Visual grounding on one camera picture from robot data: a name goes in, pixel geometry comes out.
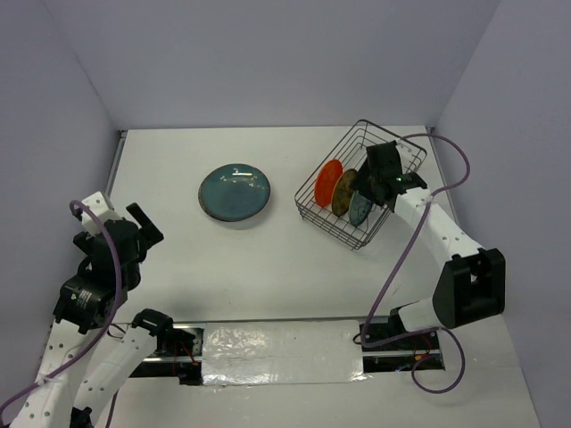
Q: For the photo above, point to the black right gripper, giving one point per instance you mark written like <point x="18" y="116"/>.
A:
<point x="361" y="182"/>

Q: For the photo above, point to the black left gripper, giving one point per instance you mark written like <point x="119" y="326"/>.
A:
<point x="149" y="233"/>

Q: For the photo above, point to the small blue patterned plate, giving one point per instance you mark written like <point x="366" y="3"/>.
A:
<point x="359" y="209"/>

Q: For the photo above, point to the brown speckled plate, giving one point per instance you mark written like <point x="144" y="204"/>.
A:
<point x="343" y="192"/>

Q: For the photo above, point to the orange translucent plate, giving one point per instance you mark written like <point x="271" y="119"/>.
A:
<point x="326" y="182"/>

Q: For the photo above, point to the dark teal glazed plate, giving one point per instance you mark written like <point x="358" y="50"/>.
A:
<point x="234" y="192"/>

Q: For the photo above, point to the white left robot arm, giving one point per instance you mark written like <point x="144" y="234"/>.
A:
<point x="65" y="392"/>

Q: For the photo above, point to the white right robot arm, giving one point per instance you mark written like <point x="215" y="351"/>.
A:
<point x="471" y="286"/>

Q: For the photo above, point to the silver foil tape sheet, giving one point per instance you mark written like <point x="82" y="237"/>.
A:
<point x="293" y="352"/>

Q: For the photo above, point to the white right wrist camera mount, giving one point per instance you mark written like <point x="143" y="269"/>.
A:
<point x="406" y="155"/>

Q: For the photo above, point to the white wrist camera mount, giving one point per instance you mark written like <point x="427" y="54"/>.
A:
<point x="406" y="155"/>
<point x="100" y="205"/>

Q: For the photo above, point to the black wire dish rack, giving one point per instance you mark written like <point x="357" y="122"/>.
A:
<point x="350" y="149"/>

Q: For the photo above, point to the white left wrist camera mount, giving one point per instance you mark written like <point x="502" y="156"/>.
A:
<point x="100" y="205"/>

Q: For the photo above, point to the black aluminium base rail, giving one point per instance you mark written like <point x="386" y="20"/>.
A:
<point x="181" y="356"/>

